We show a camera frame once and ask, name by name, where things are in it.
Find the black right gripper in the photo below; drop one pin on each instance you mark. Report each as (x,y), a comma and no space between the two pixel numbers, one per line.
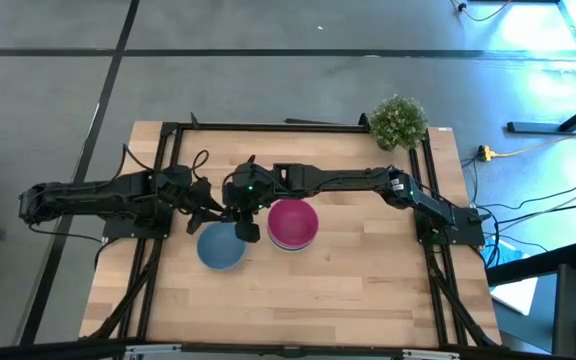
(249,210)

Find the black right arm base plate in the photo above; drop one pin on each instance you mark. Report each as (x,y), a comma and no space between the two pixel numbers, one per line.
(460,232)

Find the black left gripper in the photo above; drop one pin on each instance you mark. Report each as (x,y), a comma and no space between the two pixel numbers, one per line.
(199,195)

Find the magenta bowl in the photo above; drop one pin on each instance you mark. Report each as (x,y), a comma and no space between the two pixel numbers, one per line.
(293,222)

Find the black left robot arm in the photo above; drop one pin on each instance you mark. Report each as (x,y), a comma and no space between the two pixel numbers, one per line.
(98,197)

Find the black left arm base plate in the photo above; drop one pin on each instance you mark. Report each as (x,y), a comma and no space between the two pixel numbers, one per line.
(133,230)

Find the yellow power strip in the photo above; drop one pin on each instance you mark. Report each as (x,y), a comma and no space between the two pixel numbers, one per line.
(486,153)

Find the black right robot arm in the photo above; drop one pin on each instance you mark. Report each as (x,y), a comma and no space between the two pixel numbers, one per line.
(348,180)

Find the black desk leg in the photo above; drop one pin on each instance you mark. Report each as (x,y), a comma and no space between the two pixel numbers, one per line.
(558,125)

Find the small green potted plant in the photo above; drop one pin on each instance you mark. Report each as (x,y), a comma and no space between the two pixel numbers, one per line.
(398,122)

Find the white bowl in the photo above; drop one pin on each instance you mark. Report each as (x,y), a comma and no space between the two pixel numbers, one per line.
(293,249)

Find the white paper sheet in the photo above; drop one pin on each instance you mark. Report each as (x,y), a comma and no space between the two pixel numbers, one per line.
(515,295)

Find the blue cloth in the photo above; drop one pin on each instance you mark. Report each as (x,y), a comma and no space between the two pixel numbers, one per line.
(505,252)

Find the blue bowl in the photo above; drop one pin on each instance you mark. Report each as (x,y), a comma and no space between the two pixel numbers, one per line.
(218,247)

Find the black aluminium table frame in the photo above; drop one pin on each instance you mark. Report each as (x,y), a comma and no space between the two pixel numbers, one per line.
(278,127)

